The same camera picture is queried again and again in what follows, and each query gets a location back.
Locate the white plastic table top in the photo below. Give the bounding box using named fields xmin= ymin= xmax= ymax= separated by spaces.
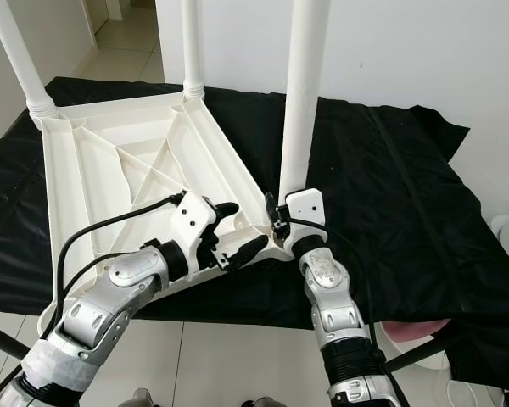
xmin=28 ymin=86 xmax=290 ymax=341

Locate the black cloth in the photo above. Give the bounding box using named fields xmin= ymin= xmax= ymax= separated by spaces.
xmin=0 ymin=75 xmax=509 ymax=393

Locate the grey robot right foot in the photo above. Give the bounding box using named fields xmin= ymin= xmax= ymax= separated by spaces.
xmin=245 ymin=393 xmax=286 ymax=407

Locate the grey robot foot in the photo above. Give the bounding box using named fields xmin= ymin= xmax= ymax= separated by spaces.
xmin=245 ymin=393 xmax=286 ymax=407
xmin=131 ymin=387 xmax=167 ymax=407

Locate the pink stool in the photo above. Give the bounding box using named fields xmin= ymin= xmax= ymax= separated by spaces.
xmin=381 ymin=317 xmax=456 ymax=343

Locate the grey robot left foot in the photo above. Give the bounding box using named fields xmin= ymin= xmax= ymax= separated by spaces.
xmin=131 ymin=387 xmax=167 ymax=407

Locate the black metal stand leg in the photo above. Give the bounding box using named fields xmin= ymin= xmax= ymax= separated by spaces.
xmin=0 ymin=321 xmax=27 ymax=362
xmin=385 ymin=332 xmax=460 ymax=375

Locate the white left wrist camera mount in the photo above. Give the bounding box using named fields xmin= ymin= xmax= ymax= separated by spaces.
xmin=171 ymin=192 xmax=224 ymax=273

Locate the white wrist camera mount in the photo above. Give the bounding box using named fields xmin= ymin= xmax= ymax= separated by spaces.
xmin=282 ymin=187 xmax=330 ymax=248
xmin=171 ymin=192 xmax=224 ymax=273

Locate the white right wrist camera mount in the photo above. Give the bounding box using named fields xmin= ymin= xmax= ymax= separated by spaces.
xmin=282 ymin=187 xmax=330 ymax=248

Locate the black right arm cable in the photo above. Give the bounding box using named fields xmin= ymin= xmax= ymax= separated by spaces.
xmin=288 ymin=215 xmax=376 ymax=342

